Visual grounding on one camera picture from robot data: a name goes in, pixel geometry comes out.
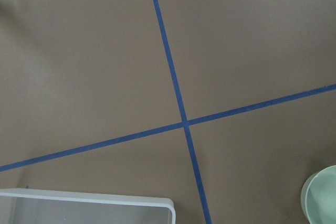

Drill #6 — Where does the green ceramic bowl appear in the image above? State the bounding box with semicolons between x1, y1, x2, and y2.
300;165;335;223

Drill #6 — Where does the clear plastic box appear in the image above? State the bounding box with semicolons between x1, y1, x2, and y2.
1;188;176;223

